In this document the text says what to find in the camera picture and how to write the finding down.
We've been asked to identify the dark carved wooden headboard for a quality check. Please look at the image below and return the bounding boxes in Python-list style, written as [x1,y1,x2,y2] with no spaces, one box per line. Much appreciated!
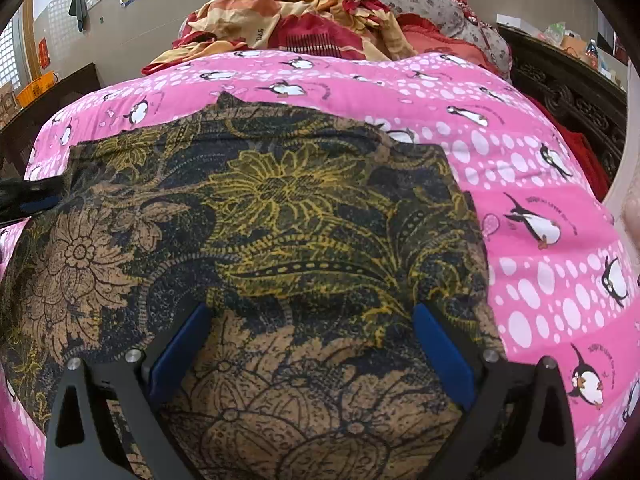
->
[497,24,628,196]

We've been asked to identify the lattice window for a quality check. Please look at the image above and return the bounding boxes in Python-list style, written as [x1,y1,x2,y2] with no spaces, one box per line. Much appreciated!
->
[0,27,25,92]

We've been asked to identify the dark hanging towel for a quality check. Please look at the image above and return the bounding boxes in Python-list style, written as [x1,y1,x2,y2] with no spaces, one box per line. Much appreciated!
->
[68,0,90,33]

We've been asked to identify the red and orange floral quilt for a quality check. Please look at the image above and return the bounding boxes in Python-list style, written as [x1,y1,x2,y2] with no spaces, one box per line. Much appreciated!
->
[141,0,501,77]

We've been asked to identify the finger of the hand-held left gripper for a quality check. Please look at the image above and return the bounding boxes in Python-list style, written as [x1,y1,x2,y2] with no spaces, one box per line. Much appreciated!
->
[0,172,69,197]
[0,197,62,225]

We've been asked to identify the pile of small packages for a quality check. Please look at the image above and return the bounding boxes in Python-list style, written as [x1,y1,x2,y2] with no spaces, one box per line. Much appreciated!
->
[497,14,628,92]

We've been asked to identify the red bedsheet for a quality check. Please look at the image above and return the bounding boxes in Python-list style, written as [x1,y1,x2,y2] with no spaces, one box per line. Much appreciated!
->
[530,95,612,202]

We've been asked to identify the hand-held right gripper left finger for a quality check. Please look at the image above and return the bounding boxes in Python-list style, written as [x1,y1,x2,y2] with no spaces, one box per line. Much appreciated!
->
[44,302,216,480]

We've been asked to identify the white cloth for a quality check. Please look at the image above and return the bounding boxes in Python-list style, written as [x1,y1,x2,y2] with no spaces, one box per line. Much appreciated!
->
[602,157,640,252]

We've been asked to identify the pink penguin print blanket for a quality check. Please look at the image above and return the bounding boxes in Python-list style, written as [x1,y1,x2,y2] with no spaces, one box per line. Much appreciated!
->
[0,50,640,480]

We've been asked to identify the dark floral patterned shirt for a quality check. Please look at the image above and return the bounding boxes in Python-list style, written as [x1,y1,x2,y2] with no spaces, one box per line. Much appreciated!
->
[0,91,506,480]

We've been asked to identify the orange plastic basin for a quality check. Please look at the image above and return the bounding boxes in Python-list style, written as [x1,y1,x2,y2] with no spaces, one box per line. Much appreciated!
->
[15,71,57,109]

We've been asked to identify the cardboard box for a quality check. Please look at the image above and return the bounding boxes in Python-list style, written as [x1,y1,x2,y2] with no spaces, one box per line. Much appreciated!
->
[0,85,21,127]

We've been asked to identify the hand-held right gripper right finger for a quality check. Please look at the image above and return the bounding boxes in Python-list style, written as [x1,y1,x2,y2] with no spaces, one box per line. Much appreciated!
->
[412,302,581,480]

